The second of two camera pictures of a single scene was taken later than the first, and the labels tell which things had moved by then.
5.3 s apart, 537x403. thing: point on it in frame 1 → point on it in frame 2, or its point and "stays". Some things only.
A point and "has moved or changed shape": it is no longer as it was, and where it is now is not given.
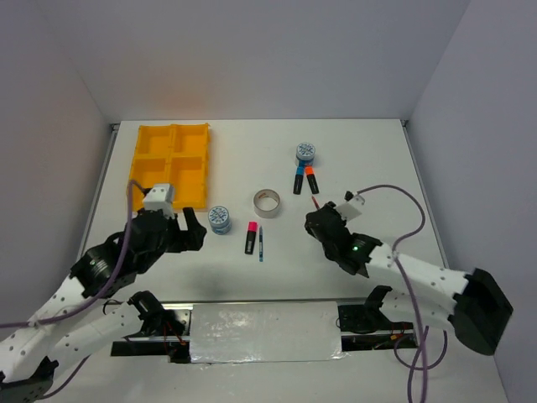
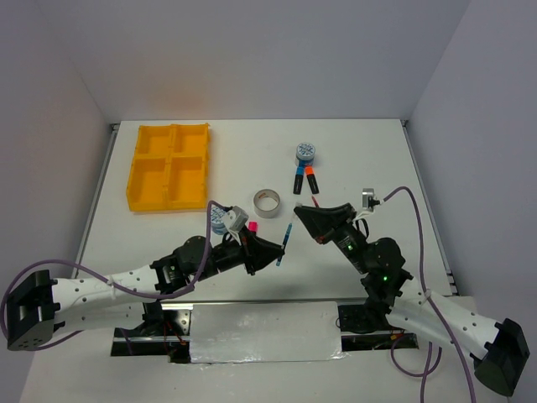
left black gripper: [191, 238] → [255, 252]
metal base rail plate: [257, 331] stays
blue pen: [261, 244] has moved or changed shape
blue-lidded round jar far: [305, 151] stays
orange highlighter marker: [310, 173] stays
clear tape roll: [266, 202] stays
